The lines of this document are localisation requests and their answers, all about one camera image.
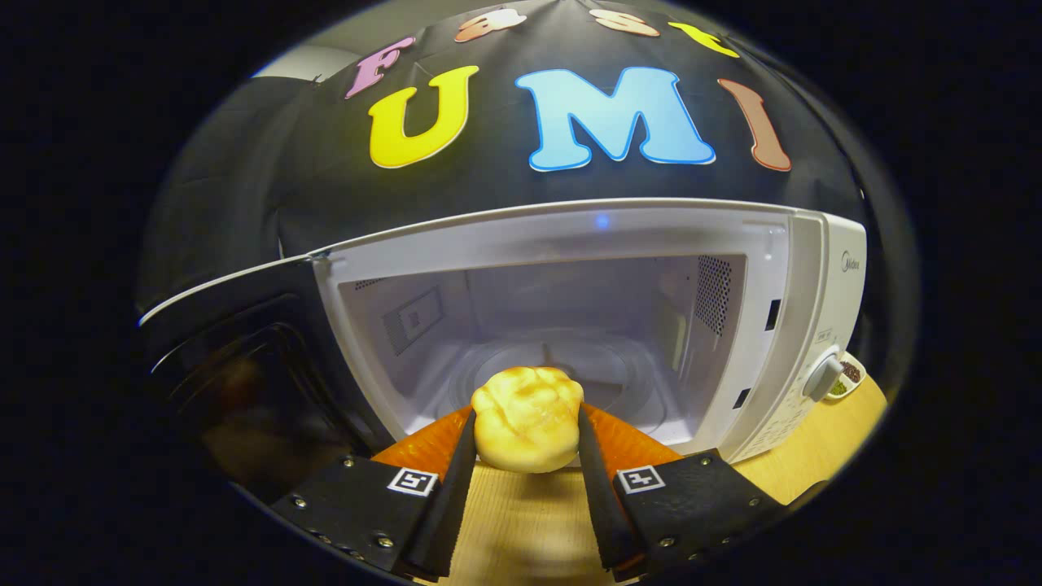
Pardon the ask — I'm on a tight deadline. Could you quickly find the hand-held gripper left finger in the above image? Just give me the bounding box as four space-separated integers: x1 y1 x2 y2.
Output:
271 405 479 580

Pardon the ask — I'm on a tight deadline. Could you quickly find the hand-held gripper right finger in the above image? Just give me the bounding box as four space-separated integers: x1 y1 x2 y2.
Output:
575 402 790 582

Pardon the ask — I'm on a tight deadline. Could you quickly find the white microwave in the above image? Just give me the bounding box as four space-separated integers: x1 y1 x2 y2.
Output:
137 197 869 509

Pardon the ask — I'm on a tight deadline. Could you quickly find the golden bread bun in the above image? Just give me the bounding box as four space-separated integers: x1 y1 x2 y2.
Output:
471 365 585 474

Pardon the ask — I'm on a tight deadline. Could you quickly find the white divided spice dish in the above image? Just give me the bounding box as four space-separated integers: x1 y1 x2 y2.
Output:
826 352 867 400

